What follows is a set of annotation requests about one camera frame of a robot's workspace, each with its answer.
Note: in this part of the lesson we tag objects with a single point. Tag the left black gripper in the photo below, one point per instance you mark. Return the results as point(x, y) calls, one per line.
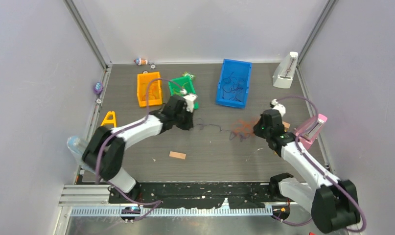
point(188, 123)

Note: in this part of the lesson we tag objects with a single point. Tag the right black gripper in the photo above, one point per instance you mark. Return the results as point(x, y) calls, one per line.
point(256, 128)

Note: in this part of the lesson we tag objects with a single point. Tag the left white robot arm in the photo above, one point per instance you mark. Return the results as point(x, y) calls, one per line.
point(104, 153)

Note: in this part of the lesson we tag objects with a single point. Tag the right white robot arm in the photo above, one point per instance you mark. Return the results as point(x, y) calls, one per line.
point(331, 202)

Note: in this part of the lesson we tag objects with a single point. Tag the wooden block right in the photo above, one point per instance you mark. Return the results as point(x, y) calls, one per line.
point(286, 125)

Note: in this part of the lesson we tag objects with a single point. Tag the wooden block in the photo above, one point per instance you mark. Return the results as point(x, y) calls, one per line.
point(286, 125)
point(177, 155)

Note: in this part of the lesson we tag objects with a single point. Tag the green plastic bin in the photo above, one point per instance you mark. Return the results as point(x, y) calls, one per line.
point(184, 82)

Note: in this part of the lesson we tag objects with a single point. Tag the orange plastic bin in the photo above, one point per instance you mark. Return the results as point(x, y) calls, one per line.
point(153, 91)

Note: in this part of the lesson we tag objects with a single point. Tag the pink metronome box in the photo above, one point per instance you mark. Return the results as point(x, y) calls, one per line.
point(310, 129)

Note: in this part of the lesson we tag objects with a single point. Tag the wooden block centre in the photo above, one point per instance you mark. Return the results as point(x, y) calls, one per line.
point(177, 155)

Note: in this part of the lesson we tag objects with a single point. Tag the green owl puzzle piece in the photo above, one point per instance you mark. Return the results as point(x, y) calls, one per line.
point(187, 74)

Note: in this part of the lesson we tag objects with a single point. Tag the white metronome box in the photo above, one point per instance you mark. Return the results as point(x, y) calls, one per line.
point(284, 74)

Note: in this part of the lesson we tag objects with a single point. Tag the blue plastic bin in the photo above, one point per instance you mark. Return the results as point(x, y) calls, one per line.
point(234, 83)

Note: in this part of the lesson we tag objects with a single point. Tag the small clown figurine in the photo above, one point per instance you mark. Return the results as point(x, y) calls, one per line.
point(140, 61)

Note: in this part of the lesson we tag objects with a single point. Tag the yellow triangle block left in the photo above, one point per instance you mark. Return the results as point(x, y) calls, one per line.
point(109, 119)

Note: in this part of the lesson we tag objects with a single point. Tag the purple round toy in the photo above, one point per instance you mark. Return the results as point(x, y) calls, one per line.
point(98, 88)

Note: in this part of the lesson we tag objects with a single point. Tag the clear plastic bottle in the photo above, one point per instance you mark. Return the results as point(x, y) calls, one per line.
point(77, 146)

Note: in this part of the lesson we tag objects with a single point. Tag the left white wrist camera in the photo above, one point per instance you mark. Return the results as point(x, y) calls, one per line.
point(190, 98)

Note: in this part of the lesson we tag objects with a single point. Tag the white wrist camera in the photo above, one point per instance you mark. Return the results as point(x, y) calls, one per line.
point(190, 98)
point(275, 105)

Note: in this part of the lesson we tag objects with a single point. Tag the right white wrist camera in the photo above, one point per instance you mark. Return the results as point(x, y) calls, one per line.
point(275, 105)

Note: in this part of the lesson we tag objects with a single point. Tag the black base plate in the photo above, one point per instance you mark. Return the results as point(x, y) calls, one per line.
point(205, 195)

